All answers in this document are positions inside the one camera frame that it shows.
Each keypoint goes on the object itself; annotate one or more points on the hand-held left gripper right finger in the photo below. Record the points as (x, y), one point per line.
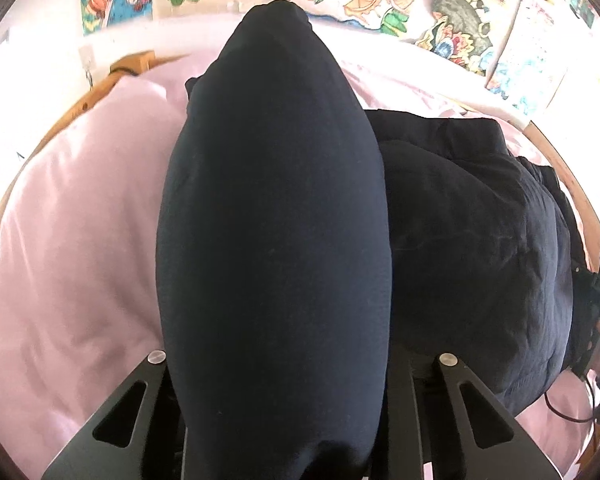
(520, 465)

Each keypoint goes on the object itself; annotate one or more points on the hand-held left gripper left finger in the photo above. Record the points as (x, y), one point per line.
(80, 465)

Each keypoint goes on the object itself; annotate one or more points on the dark navy puffer jacket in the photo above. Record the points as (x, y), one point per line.
(280, 210)

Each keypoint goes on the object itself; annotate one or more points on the pink blanket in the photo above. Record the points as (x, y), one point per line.
(80, 235)

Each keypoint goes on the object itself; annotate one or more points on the colourful landscape wall drawing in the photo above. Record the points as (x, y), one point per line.
(470, 15)

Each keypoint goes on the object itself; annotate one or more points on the white wall hook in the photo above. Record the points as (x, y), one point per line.
(87, 62)

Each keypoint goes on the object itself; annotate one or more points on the wooden bed frame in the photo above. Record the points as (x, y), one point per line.
(130, 62)

